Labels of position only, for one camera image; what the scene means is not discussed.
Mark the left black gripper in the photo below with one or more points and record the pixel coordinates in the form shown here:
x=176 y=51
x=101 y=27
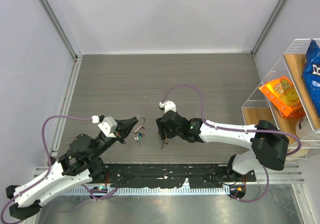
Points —
x=126 y=126

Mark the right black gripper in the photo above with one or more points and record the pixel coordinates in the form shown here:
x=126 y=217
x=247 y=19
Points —
x=161 y=126

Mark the keyring with tagged keys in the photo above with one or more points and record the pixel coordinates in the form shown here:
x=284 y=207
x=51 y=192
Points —
x=138 y=134

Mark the key with yellow tag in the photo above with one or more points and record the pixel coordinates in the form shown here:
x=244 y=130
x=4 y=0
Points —
x=165 y=142

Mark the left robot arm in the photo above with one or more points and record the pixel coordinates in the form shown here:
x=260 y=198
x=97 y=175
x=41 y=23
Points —
x=81 y=164

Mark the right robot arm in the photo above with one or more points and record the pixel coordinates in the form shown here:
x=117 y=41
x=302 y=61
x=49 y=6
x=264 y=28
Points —
x=265 y=147

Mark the orange Scrub Daddy box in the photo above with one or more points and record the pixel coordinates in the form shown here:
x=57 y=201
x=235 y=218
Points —
x=283 y=95

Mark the blue chip bag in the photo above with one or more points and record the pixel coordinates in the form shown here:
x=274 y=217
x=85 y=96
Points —
x=311 y=74

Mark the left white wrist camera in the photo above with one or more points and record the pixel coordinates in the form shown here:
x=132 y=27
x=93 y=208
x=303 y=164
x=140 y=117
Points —
x=108 y=126

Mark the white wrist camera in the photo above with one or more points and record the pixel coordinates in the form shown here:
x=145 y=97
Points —
x=108 y=126
x=167 y=106

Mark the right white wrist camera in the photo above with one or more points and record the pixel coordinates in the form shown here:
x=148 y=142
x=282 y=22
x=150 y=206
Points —
x=167 y=106

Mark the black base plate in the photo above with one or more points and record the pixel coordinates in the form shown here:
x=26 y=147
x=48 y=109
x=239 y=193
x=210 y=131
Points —
x=173 y=175

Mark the white slotted cable duct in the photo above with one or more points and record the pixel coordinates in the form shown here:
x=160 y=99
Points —
x=181 y=191

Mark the wire shelf rack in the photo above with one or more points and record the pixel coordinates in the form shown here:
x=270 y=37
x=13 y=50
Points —
x=258 y=107

